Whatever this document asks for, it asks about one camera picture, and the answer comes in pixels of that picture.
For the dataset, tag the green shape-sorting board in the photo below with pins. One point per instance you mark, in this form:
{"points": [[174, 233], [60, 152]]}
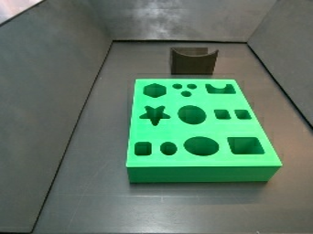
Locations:
{"points": [[194, 133]]}

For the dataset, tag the black curved holder stand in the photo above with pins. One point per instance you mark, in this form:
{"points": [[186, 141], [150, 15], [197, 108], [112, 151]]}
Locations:
{"points": [[192, 61]]}

